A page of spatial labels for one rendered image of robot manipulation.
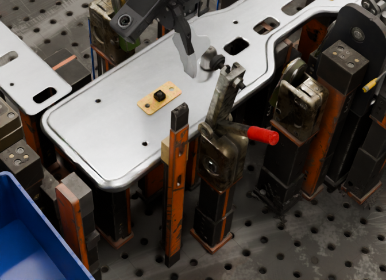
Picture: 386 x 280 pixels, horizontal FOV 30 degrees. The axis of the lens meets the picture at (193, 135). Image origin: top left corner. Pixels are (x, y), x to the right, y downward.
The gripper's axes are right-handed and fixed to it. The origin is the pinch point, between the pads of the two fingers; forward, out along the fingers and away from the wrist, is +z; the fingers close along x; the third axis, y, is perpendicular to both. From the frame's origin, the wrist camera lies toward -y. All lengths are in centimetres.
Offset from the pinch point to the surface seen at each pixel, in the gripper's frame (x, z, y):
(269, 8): 3.1, 10.8, 33.2
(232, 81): -17.3, -9.0, -1.1
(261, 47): -3.4, 10.9, 23.8
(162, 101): -1.1, 11.1, -0.2
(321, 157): -24.2, 24.9, 22.4
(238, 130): -19.7, 0.9, -0.8
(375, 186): -32, 39, 36
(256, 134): -23.4, -1.8, -0.9
